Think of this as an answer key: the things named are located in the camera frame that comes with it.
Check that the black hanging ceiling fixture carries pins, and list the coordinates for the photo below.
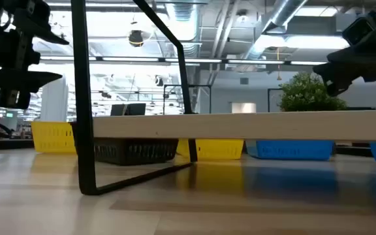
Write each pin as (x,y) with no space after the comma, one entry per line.
(136,37)

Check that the yellow plastic basket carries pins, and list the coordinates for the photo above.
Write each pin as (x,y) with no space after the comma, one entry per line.
(219,149)
(52,137)

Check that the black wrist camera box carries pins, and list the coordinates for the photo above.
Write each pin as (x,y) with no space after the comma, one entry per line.
(357,31)

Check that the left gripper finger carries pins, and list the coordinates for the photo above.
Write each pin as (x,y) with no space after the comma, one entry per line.
(39,31)
(18,80)

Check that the wooden shelf black metal legs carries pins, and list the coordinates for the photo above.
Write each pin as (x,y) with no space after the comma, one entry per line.
(240,125)

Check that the long ceiling light strip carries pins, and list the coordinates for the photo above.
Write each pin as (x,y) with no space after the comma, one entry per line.
(129,59)

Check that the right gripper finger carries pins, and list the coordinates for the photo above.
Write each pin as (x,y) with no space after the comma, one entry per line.
(351,55)
(341,73)

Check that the green plant in striped pot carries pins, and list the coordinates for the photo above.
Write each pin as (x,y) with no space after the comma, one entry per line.
(305,94)

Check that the wide black metal frame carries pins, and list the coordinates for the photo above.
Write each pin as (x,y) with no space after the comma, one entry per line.
(201,85)

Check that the narrow black metal frame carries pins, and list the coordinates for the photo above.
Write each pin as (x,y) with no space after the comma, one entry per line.
(268,101)

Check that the dark computer monitor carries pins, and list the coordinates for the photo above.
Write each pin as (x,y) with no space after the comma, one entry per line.
(132,109)

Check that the white lit panel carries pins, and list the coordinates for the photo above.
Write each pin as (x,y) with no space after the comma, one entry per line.
(243,107)

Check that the black plastic basket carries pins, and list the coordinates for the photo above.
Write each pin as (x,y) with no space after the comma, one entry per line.
(132,151)

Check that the silver ceiling air duct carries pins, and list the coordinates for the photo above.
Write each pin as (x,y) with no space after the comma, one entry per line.
(281,16)

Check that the white column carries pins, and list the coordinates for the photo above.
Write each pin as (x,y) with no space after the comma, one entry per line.
(54,101)

